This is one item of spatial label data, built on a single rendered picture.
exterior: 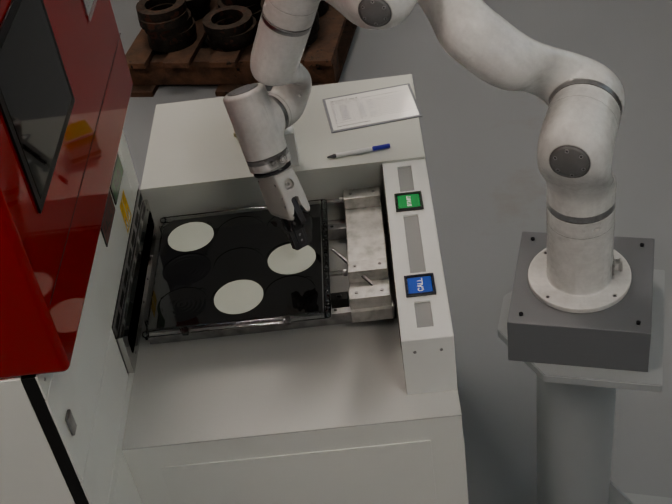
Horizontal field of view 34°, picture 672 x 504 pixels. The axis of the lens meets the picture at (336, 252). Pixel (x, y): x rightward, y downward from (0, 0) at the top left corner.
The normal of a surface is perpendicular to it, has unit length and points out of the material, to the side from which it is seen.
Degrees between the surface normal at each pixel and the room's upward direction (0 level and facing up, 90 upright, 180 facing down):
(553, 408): 90
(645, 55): 0
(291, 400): 0
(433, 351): 90
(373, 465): 90
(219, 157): 0
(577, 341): 90
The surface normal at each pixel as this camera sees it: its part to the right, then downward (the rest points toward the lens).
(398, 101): -0.12, -0.77
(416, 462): 0.03, 0.64
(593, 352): -0.23, 0.64
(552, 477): -0.73, 0.50
